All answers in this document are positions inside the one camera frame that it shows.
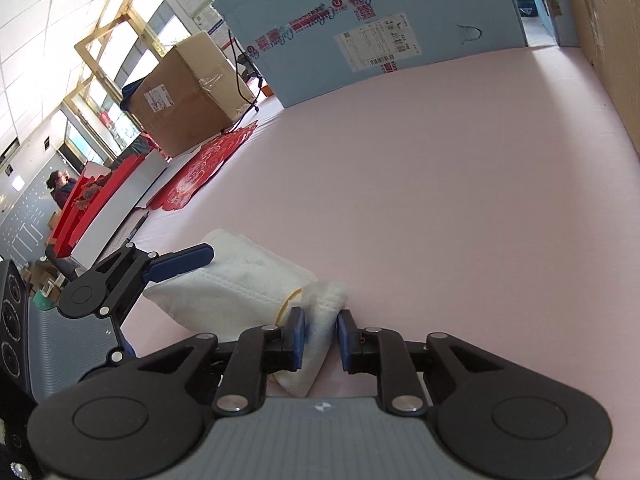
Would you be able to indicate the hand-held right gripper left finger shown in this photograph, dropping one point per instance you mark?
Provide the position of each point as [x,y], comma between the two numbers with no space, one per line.
[298,335]

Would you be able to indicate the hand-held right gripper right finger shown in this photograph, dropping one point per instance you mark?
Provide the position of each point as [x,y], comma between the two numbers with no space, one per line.
[343,340]

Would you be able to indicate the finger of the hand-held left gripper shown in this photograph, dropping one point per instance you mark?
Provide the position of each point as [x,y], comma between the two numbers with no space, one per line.
[185,259]
[120,355]

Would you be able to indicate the white cloth towel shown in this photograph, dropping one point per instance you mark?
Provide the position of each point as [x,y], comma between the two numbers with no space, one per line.
[235,290]

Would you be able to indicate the yellow rubber band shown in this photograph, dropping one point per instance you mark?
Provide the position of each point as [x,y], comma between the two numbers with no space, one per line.
[290,296]

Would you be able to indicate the small green box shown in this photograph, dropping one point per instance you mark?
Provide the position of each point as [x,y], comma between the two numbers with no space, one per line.
[42,301]

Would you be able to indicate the black pen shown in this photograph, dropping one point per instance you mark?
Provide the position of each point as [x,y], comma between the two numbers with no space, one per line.
[137,227]

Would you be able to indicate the red and white gift box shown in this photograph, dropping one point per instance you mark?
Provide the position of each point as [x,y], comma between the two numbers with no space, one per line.
[125,195]

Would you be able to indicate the red paper-cut decoration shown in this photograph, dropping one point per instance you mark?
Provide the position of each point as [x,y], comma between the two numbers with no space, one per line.
[200,170]

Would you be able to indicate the grey locker cabinet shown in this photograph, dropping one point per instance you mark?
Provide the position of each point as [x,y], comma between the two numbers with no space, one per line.
[25,220]

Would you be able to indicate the taped brown cardboard box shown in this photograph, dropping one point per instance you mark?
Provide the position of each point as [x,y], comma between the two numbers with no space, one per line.
[185,105]

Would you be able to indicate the dark blue cloth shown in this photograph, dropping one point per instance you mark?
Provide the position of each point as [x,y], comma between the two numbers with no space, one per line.
[134,92]

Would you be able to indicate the large blue cardboard box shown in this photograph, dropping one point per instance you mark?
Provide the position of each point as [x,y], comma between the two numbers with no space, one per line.
[310,70]

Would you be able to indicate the narrow blue cardboard box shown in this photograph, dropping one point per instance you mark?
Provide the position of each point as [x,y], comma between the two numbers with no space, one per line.
[567,5]

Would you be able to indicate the open brown cardboard box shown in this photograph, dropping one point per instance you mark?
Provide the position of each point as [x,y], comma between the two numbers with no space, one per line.
[615,35]

